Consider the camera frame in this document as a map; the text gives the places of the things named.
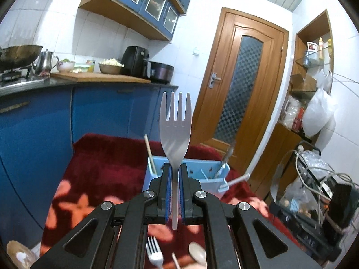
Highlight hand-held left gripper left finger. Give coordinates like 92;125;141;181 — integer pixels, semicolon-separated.
29;163;172;269

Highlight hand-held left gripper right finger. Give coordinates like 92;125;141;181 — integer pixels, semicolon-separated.
179;163;323;269

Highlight light blue utensil holder box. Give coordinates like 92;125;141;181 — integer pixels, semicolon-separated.
143;157;230;193

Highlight beige plastic spoon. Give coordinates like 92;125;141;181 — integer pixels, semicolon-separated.
188;242;207;266

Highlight silver metal fork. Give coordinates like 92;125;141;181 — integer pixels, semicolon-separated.
146;236;164;268

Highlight beige plastic fork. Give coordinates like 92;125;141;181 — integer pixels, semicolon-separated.
159;91;193;229

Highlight red floral printed blanket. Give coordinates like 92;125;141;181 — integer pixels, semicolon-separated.
41;133;303;269

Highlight wooden shelf unit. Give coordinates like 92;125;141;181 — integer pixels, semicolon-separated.
250;8;335;202

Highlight dark rice cooker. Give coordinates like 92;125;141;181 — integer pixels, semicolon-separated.
148;61;175;84

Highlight clear plastic bag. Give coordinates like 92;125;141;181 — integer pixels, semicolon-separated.
280;150;331;219

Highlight white packaged goods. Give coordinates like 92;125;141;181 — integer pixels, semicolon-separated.
283;97;306;132

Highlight wooden cutting board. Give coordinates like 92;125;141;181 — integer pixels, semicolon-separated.
50;72;151;84

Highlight bowl of chopped cabbage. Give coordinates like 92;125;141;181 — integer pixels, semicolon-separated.
99;58;124;75

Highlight black air fryer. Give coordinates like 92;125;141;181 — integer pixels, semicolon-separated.
120;46;152;79

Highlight wooden door with glass panel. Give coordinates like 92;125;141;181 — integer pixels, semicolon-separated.
193;7;289;199

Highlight round brown container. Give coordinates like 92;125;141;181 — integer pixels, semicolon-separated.
6;239;38;269

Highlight white plastic bag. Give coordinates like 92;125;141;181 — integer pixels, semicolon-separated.
302;88;338;138

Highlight black appliance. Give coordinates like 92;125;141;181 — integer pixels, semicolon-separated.
322;182;359;247

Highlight floral ceramic bowl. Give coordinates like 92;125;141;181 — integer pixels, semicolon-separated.
57;59;76;73

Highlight steel kettle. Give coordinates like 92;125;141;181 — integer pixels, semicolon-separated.
33;49;60;72

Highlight white tin can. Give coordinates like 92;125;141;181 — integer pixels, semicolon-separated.
306;41;319;61

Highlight blue upper kitchen cabinet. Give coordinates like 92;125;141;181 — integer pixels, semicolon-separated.
79;0;197;42

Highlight gas stove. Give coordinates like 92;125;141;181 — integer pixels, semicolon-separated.
0;67;33;83

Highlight large metal wok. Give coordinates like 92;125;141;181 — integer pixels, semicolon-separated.
0;45;43;70

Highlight metal door handle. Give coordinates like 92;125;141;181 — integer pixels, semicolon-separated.
209;72;221;89

